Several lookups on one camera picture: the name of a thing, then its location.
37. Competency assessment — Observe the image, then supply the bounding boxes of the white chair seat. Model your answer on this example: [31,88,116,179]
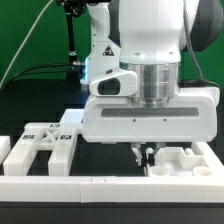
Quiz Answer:
[144,147,213,177]

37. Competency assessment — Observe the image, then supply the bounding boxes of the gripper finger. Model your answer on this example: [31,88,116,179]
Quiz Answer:
[131,143,143,166]
[146,142,166,166]

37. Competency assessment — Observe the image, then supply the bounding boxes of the white chair back frame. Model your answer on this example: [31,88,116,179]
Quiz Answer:
[3,123,82,176]

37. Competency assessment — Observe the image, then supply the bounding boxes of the black camera stand pole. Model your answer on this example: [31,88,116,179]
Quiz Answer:
[55,0,86,82]

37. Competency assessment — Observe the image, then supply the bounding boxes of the grey cable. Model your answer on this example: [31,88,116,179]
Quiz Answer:
[0,0,54,90]

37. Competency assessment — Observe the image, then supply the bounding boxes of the white U-shaped obstacle fence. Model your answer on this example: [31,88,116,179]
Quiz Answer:
[0,142,224,203]

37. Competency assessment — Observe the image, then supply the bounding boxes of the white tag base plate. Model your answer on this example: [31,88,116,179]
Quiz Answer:
[60,109,84,124]

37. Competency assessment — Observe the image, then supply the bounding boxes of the black cables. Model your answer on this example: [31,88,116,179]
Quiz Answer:
[2,61,86,88]

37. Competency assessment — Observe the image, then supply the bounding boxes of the white block at left edge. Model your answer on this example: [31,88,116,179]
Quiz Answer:
[0,136,11,164]

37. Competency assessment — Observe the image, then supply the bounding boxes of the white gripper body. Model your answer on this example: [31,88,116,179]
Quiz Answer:
[82,68,220,143]

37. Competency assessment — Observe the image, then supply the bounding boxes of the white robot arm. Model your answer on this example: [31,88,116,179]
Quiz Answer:
[82,0,221,166]

